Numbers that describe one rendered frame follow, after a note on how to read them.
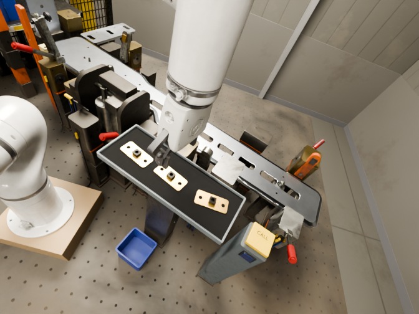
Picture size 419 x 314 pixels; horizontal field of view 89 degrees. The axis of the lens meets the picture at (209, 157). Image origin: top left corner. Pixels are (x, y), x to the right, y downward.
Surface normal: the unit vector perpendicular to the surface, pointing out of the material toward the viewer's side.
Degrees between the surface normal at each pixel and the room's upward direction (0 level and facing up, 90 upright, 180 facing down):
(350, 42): 90
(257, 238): 0
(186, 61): 90
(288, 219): 0
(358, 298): 0
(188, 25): 90
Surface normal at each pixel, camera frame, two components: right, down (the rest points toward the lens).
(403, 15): -0.19, 0.74
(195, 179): 0.27, -0.58
